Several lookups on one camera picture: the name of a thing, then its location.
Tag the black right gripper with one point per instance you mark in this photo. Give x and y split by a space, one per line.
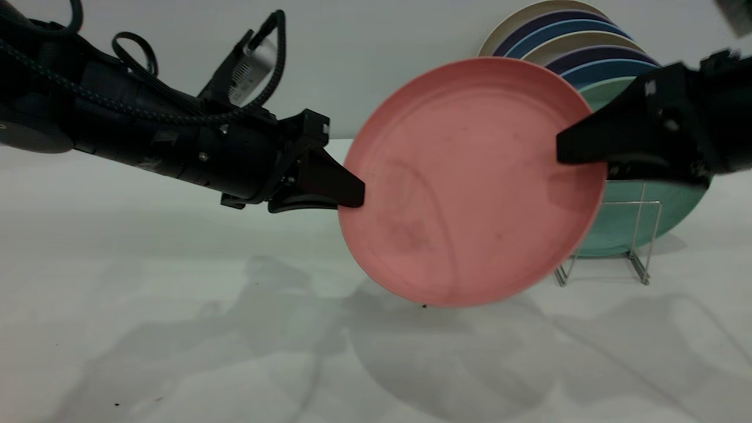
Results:
728 111

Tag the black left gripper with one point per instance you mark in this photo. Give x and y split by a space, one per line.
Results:
235 155

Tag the pink round plate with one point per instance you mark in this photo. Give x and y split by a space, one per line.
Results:
470 188

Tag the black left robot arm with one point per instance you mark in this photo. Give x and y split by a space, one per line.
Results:
59 111

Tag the green round plate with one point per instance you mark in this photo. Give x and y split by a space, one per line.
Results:
675 211

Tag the blue round plate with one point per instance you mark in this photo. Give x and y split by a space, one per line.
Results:
564 30
611 71

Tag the dark purple round plate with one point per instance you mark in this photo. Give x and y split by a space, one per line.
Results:
599 57
552 19

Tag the beige round plate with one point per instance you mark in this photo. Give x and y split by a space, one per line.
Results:
529 13
581 44

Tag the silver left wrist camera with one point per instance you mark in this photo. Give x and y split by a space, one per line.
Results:
252 67

